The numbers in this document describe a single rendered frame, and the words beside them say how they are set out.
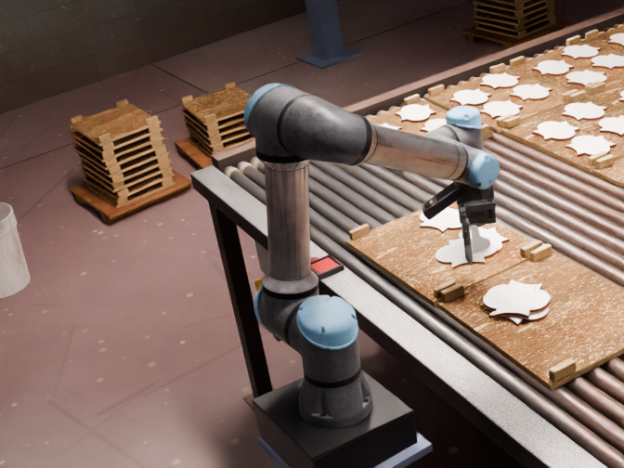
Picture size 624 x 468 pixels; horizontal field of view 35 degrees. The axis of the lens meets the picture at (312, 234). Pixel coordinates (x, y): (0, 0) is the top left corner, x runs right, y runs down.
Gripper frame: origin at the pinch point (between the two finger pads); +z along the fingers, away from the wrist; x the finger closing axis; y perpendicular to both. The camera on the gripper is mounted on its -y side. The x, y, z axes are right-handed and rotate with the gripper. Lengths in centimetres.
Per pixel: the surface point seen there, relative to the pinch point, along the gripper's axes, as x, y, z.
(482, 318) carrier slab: -11.5, 1.8, 11.4
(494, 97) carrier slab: 120, 18, 11
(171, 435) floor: 69, -109, 104
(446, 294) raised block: -3.7, -5.8, 9.2
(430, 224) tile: 33.8, -7.9, 10.2
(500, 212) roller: 41.5, 11.4, 13.1
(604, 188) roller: 50, 41, 14
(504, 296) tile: -7.4, 7.5, 8.9
